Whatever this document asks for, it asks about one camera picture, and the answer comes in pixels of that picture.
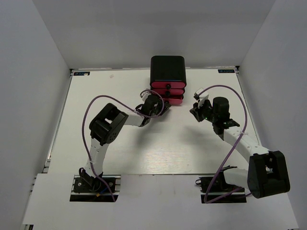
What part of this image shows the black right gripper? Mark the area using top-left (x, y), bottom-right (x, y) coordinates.
top-left (190, 98), bottom-right (218, 123)

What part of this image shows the pink drawer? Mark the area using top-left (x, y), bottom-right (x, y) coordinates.
top-left (153, 88), bottom-right (185, 95)
top-left (151, 81), bottom-right (186, 89)
top-left (162, 95), bottom-right (184, 105)

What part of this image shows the pink bottom drawer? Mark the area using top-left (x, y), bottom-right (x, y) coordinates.
top-left (162, 95), bottom-right (184, 105)

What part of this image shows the pink top drawer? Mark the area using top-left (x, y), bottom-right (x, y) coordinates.
top-left (151, 81), bottom-right (186, 89)

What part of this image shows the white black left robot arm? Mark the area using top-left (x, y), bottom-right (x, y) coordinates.
top-left (79, 92), bottom-right (171, 191)

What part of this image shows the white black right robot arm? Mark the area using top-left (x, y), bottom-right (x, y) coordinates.
top-left (190, 97), bottom-right (290, 198)

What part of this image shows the black drawer cabinet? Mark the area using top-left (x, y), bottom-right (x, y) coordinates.
top-left (150, 56), bottom-right (187, 90)

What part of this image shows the right table logo sticker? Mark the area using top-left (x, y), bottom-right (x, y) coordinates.
top-left (218, 69), bottom-right (235, 73)

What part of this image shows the table logo sticker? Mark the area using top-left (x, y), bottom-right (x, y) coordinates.
top-left (218, 69), bottom-right (235, 73)
top-left (73, 71), bottom-right (90, 76)

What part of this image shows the left table logo sticker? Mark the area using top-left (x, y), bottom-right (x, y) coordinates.
top-left (73, 71), bottom-right (90, 76)

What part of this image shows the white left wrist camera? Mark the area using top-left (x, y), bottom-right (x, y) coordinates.
top-left (140, 89), bottom-right (152, 101)

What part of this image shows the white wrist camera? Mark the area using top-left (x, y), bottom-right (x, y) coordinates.
top-left (193, 88), bottom-right (209, 108)
top-left (140, 89), bottom-right (152, 101)

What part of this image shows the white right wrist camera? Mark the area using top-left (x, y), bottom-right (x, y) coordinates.
top-left (193, 88), bottom-right (209, 108)

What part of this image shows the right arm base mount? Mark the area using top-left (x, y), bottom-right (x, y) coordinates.
top-left (195, 175), bottom-right (247, 204)

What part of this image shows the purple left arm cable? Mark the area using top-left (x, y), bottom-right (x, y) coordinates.
top-left (81, 88), bottom-right (166, 201)

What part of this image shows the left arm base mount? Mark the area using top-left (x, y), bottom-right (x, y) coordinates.
top-left (70, 175), bottom-right (121, 203)

